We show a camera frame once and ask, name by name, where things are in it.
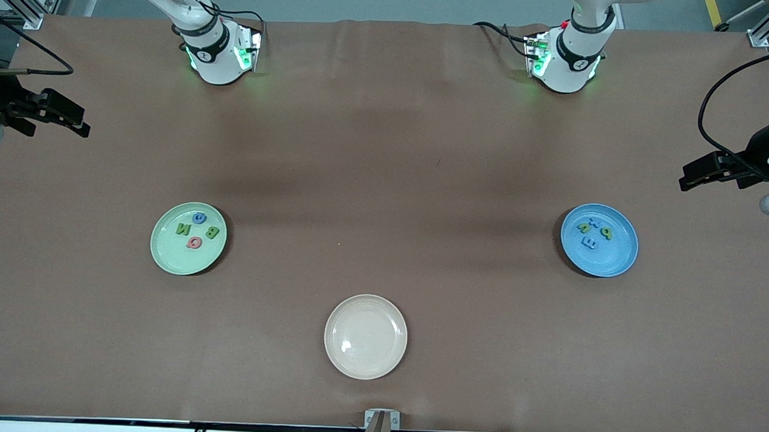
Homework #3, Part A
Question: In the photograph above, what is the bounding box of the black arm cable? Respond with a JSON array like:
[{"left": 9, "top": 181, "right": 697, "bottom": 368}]
[
  {"left": 695, "top": 43, "right": 769, "bottom": 185},
  {"left": 0, "top": 3, "right": 77, "bottom": 77}
]

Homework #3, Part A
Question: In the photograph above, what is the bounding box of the blue plate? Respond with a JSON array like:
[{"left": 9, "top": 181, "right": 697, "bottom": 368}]
[{"left": 559, "top": 203, "right": 641, "bottom": 280}]

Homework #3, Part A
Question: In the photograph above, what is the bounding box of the black base cable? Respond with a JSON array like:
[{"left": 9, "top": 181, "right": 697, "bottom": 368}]
[{"left": 472, "top": 21, "right": 534, "bottom": 59}]

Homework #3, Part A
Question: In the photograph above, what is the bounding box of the metal bracket plate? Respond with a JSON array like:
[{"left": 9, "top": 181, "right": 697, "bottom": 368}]
[{"left": 364, "top": 408, "right": 401, "bottom": 431}]

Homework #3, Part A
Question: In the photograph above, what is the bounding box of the beige plate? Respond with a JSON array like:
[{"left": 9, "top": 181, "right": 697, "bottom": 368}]
[{"left": 323, "top": 293, "right": 410, "bottom": 382}]

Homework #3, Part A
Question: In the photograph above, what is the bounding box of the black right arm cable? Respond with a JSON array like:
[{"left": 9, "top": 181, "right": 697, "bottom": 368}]
[{"left": 0, "top": 3, "right": 77, "bottom": 77}]

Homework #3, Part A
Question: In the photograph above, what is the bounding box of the green plate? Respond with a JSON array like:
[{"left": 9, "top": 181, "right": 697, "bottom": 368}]
[{"left": 149, "top": 200, "right": 229, "bottom": 277}]

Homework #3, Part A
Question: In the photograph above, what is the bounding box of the yellow pole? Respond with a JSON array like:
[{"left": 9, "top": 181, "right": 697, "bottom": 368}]
[{"left": 703, "top": 0, "right": 732, "bottom": 32}]

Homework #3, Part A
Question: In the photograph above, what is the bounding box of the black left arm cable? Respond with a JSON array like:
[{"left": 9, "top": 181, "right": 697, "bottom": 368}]
[{"left": 695, "top": 43, "right": 769, "bottom": 185}]

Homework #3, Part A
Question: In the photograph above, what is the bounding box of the brown table cover mat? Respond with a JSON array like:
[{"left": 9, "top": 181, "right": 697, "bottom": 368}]
[{"left": 0, "top": 6, "right": 769, "bottom": 432}]

